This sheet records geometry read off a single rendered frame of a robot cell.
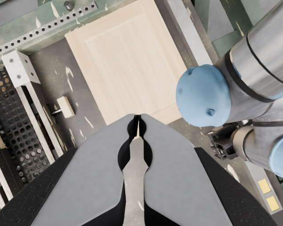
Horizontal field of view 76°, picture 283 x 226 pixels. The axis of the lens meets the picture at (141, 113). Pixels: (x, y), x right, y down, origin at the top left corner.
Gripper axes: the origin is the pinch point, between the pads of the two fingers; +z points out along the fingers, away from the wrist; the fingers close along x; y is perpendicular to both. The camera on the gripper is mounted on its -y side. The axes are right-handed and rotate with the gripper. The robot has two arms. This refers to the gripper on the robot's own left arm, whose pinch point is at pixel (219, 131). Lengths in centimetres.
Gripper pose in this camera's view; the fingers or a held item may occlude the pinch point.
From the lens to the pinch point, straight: 64.8
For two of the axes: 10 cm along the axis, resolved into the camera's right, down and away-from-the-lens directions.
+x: 4.3, 9.0, -0.2
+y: -9.0, 4.3, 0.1
